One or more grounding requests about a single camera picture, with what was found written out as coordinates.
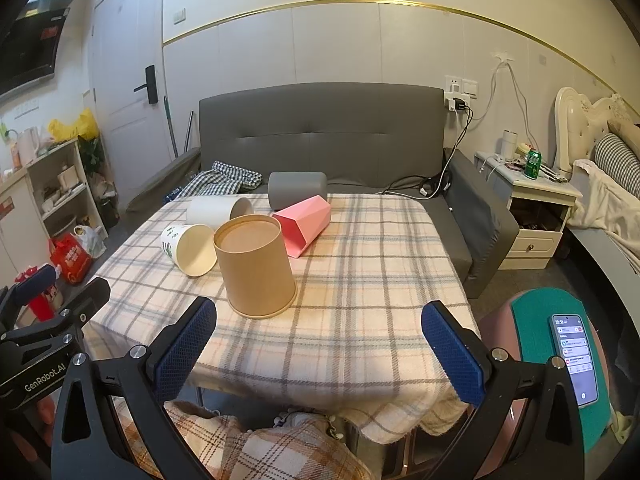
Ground green round cushion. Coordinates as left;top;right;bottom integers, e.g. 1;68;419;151
509;287;619;454

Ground checked cloth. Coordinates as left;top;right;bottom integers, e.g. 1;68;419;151
175;160;264;200

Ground white plastic bag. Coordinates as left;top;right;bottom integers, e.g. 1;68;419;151
73;224;107;260

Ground red shopping bag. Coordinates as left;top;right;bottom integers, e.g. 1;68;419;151
49;232;94;286

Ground pink hexagonal cup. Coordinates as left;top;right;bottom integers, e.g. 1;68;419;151
272;195;332;260

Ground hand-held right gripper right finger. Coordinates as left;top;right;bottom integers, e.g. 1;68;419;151
420;301;586;480

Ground grey cylindrical pillow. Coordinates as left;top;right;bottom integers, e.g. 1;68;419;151
267;171;329;211

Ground white nightstand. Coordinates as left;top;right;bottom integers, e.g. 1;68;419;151
473;150;584;271

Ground brown paper cup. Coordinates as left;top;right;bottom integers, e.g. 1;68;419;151
213;214;298;319

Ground checked pillow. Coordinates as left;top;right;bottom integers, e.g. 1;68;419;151
592;133;640;202

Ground green drink can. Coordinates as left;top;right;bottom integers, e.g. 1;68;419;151
523;148;544;180

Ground white storage shelf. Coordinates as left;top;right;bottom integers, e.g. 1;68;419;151
24;137;107;247

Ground cream bed headboard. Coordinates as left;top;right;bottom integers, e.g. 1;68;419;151
553;86;640;182

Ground white blanket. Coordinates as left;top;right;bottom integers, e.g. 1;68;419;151
566;158;640;262

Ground plain white cup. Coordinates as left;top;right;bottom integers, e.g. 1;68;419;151
186;195;254;231

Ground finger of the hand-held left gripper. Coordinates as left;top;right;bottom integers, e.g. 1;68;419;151
0;276;112;356
0;263;57;333

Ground plaid tablecloth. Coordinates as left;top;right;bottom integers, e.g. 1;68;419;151
81;192;484;447

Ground smartphone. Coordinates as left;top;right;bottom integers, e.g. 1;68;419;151
549;313;600;409

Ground black door lock handle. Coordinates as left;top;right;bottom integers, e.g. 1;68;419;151
133;65;159;106

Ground white cup with green print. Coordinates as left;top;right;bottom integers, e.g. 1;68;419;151
160;223;219;278

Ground white door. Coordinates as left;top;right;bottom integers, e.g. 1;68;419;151
91;0;169;203

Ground grey sofa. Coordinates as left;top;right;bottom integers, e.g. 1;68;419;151
125;82;521;301

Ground pink stool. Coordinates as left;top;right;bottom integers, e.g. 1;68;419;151
477;290;623;480

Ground black cable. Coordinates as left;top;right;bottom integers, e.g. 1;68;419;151
382;109;475;197

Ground yellow plastic bag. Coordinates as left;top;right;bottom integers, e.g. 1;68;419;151
48;108;100;142

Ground black range hood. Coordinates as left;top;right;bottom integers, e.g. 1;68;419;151
0;0;69;104

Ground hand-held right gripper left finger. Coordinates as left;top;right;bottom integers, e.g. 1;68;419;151
51;296;218;480

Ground white wall socket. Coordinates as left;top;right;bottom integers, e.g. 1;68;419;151
444;74;479;99

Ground white kettle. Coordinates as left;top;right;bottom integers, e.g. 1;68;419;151
17;127;42;162

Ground green broom handle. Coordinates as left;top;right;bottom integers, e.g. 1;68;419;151
160;95;179;160

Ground white cable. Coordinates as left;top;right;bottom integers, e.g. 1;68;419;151
470;54;540;147

